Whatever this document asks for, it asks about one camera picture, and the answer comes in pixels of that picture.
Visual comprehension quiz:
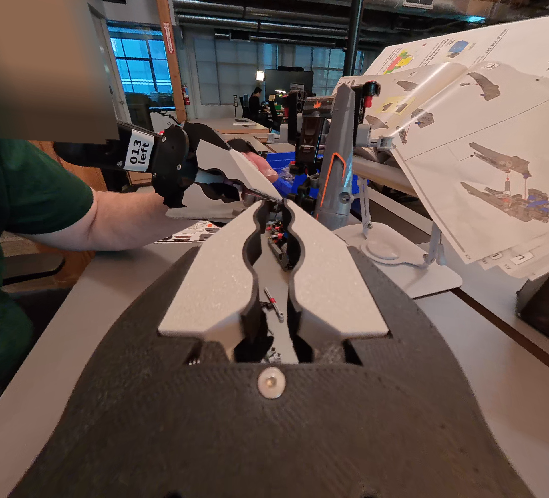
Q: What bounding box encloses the grey black lego subassembly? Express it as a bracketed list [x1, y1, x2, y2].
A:
[285, 79, 395, 231]

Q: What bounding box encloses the black wall monitor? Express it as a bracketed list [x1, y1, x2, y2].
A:
[264, 69, 315, 101]

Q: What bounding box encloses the white book stand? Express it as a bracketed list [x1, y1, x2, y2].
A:
[334, 154, 463, 299]

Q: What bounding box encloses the white instruction sheet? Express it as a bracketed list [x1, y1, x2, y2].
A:
[365, 16, 549, 79]

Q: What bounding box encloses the grey lego axle red bush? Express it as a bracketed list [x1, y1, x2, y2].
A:
[263, 287, 285, 321]

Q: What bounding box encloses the sticker sheet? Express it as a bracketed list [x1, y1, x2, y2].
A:
[154, 219, 224, 244]

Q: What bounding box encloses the black steel pole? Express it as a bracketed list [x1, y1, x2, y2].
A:
[343, 0, 373, 77]

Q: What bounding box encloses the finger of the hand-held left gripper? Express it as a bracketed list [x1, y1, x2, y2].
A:
[166, 183, 259, 222]
[196, 139, 285, 202]

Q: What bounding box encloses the person's left hand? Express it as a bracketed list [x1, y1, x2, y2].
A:
[244, 152, 279, 184]

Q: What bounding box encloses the open instruction booklet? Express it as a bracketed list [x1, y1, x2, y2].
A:
[373, 62, 549, 280]

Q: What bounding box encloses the black box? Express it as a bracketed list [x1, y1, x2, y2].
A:
[516, 273, 549, 324]

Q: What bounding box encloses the person's left forearm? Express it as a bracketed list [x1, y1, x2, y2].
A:
[30, 187, 206, 252]

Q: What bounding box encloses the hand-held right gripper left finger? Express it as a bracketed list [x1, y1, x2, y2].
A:
[158, 200, 268, 362]

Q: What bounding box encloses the blue parts bin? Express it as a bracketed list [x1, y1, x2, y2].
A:
[265, 150, 301, 195]

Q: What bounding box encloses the wooden post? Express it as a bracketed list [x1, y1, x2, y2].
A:
[149, 0, 188, 122]

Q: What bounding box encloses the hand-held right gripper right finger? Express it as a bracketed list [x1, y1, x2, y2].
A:
[283, 200, 389, 362]

